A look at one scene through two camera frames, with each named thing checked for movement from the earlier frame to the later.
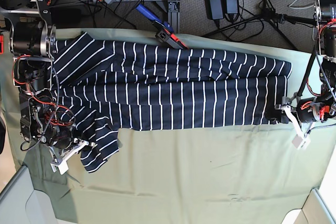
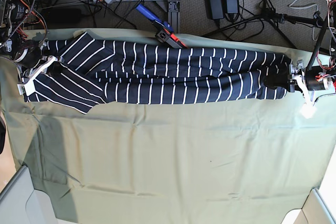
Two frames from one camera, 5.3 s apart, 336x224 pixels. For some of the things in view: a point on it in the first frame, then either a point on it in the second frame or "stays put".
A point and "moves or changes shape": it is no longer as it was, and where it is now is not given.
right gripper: [320, 108] to [315, 75]
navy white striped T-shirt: [108, 86] moves or changes shape
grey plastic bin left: [20, 203] stays put
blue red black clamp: [165, 30] stays put
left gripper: [60, 139] to [30, 55]
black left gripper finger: [282, 119] to [281, 81]
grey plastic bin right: [315, 210] stays put
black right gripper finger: [93, 145] to [55, 68]
